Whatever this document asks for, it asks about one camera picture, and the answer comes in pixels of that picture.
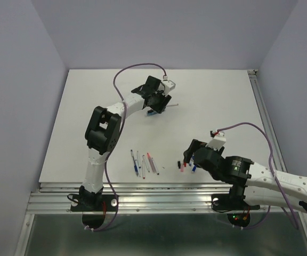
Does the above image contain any thin pen black cap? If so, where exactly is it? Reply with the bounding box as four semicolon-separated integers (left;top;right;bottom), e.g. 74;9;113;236
151;157;159;175

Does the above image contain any translucent red pen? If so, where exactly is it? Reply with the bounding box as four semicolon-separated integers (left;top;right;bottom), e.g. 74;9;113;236
147;153;156;173

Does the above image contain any white marker blue cap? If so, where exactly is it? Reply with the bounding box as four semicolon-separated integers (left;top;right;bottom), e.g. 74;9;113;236
136;150;141;169

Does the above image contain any blue ballpoint pen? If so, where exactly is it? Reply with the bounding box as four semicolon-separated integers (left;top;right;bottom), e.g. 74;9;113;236
130;149;139;177

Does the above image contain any thin white red-tipped pen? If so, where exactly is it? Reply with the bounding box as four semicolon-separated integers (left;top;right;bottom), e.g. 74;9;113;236
142;160;146;179

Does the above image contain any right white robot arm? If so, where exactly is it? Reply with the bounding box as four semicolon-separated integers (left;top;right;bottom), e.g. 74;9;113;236
183;138;307;214

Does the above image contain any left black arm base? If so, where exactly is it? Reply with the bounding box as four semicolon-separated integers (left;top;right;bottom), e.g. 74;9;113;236
67;186;119;232

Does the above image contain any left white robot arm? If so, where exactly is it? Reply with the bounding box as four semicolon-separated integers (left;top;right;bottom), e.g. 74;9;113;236
79;76;176;210

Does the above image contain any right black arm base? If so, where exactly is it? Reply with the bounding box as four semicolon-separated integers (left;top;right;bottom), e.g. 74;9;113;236
211;185;260;229

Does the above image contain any light blue pen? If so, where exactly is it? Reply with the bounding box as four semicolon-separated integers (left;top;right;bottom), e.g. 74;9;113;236
146;111;158;117

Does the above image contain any uncapped white blue marker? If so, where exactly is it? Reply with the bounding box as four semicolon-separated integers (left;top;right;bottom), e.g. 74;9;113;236
142;155;150;172

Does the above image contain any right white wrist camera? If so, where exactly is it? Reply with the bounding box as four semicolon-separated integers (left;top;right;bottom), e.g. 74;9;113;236
206;131;226;151

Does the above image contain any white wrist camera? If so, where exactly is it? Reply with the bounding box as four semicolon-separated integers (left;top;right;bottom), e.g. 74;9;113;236
161;80;176;95
206;131;226;151

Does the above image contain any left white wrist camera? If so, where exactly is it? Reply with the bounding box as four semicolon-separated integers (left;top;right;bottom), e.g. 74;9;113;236
161;80;176;95

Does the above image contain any aluminium right side rail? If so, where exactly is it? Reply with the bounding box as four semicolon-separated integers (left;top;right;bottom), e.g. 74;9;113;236
247;69;287;172

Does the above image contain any aluminium rail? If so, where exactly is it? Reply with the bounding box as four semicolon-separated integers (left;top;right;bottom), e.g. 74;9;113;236
15;182;307;255
247;69;287;172

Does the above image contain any aluminium front rail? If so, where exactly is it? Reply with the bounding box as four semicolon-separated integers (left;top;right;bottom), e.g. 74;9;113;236
15;182;307;255

